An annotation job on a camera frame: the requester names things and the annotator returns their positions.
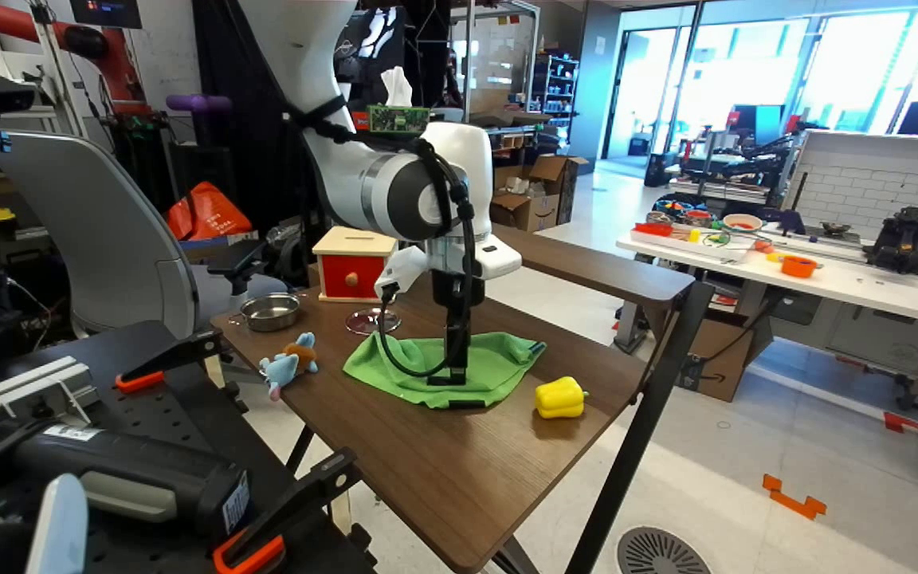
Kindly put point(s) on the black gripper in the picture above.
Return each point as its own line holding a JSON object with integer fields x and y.
{"x": 456, "y": 290}

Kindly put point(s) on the green cloth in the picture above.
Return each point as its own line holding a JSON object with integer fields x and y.
{"x": 493, "y": 367}

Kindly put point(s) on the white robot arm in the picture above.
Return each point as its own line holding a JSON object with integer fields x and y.
{"x": 365, "y": 179}

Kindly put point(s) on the silver pot lid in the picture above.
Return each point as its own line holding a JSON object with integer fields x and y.
{"x": 371, "y": 324}

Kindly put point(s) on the yellow toy pepper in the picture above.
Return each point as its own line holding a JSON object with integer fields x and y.
{"x": 558, "y": 398}

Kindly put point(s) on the red wooden box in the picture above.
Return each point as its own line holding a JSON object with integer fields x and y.
{"x": 353, "y": 271}

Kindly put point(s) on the long brown table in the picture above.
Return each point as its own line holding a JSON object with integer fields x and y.
{"x": 596, "y": 265}

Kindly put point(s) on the cardboard box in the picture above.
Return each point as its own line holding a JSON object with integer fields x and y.
{"x": 532, "y": 192}

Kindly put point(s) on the blue plush toy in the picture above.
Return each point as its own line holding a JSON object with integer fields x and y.
{"x": 284, "y": 367}

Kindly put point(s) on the silver metal pot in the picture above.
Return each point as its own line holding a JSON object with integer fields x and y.
{"x": 269, "y": 310}

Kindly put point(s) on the green circuit board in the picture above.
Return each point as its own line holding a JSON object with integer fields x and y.
{"x": 397, "y": 119}

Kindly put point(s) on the orange black bar clamp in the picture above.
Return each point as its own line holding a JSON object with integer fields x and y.
{"x": 160, "y": 367}
{"x": 287, "y": 511}

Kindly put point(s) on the orange bag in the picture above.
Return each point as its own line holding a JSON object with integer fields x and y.
{"x": 206, "y": 212}

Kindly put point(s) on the round floor drain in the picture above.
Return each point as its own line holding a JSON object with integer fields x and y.
{"x": 662, "y": 552}

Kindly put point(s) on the black perforated workbench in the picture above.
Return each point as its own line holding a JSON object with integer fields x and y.
{"x": 129, "y": 447}

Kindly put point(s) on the orange bowl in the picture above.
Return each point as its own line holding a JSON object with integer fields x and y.
{"x": 798, "y": 265}

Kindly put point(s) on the black device with blue label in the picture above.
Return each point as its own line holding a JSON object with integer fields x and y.
{"x": 129, "y": 472}

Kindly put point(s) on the grey office chair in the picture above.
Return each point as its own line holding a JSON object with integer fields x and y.
{"x": 108, "y": 243}

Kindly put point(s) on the orange floor marker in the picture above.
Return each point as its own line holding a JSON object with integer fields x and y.
{"x": 794, "y": 500}

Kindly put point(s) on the white work table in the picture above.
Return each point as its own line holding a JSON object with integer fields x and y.
{"x": 851, "y": 283}

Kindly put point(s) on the pale blue rounded object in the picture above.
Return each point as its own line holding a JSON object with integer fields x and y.
{"x": 55, "y": 526}

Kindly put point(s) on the white perforated panel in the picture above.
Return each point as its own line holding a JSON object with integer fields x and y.
{"x": 873, "y": 176}

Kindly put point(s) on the black machine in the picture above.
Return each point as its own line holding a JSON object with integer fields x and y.
{"x": 899, "y": 239}

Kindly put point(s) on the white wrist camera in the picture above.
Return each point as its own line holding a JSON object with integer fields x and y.
{"x": 399, "y": 271}

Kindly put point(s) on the aluminium extrusion rail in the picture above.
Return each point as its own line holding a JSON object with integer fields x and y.
{"x": 23, "y": 381}

